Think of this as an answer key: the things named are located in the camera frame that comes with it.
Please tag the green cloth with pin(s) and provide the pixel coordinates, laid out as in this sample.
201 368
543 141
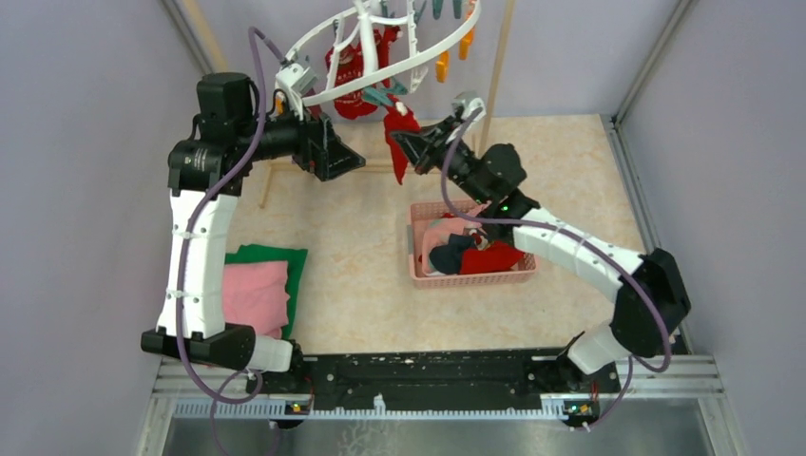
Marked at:
296 258

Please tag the teal clothespin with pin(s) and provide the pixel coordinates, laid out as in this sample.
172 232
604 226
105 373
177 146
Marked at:
383 96

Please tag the orange clothespin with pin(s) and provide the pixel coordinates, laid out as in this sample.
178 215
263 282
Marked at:
442 67
465 44

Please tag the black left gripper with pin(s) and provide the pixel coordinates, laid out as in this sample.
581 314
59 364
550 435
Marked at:
321 150

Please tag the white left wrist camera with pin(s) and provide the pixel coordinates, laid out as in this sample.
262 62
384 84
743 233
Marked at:
295 81

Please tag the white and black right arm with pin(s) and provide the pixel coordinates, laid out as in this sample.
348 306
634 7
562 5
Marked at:
646 289

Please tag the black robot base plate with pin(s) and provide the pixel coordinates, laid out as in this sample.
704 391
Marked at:
539 370

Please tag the pink plastic basket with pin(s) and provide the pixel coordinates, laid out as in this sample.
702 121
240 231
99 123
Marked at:
420 215

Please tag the white plastic clip hanger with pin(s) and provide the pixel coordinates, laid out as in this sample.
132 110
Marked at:
381 43

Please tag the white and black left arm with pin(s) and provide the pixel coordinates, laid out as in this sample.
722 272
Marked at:
232 130

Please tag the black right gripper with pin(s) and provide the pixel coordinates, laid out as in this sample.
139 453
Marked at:
425 148

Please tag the pink cloth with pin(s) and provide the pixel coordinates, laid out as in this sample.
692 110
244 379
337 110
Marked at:
254 294

